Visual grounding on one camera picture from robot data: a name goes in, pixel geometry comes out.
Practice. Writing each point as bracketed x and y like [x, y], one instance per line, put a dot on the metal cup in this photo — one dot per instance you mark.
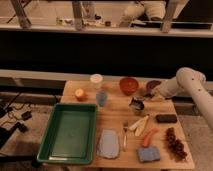
[137, 106]

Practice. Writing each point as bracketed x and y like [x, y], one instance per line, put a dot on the blue plastic cup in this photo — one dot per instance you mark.
[101, 98]

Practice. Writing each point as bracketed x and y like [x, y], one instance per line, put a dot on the grey-blue cloth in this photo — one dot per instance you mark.
[108, 145]

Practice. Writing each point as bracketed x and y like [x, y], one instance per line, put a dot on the black rectangular block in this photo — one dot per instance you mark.
[166, 118]

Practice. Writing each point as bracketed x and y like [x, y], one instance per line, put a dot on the green plastic tray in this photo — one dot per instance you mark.
[69, 137]

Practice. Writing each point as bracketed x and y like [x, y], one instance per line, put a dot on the orange carrot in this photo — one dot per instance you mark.
[147, 137]

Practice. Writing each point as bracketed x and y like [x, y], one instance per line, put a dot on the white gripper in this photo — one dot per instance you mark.
[156, 96]

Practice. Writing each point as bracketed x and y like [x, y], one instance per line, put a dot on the person in white clothing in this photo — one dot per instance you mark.
[153, 10]

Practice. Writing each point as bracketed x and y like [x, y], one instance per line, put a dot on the white plastic cup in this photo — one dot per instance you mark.
[96, 80]

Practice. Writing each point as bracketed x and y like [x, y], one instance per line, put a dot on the blue sponge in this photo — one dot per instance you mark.
[148, 154]

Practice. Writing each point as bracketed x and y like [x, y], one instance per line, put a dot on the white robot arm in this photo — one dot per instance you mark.
[190, 81]

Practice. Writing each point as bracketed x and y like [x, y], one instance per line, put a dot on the purple bowl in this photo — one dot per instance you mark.
[150, 85]

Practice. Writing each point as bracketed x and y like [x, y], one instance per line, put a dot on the red-brown bowl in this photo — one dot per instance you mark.
[128, 85]

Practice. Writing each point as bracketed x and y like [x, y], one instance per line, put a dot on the orange fruit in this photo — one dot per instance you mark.
[80, 94]

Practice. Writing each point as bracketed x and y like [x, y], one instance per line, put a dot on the bunch of dark grapes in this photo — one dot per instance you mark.
[175, 145]

